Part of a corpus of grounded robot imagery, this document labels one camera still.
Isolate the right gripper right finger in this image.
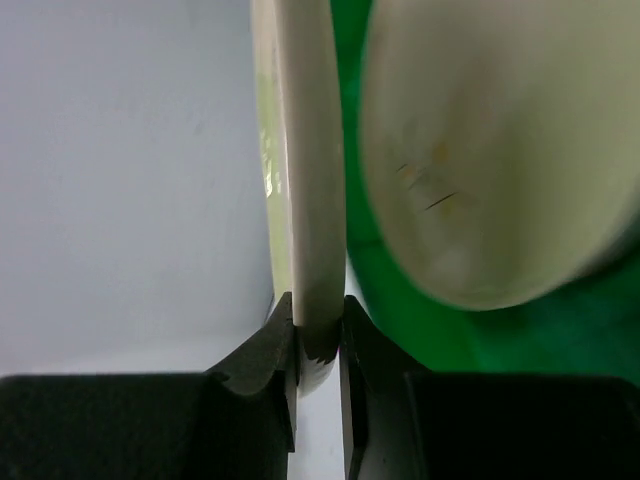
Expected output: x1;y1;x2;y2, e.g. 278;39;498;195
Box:
339;296;639;479

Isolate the green plastic bin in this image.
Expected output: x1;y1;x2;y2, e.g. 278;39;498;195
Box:
331;1;639;383

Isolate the green cream plate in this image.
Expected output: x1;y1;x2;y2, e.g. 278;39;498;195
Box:
359;1;639;310
250;1;346;395

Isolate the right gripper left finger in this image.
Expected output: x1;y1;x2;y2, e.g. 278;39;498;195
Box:
1;294;298;479

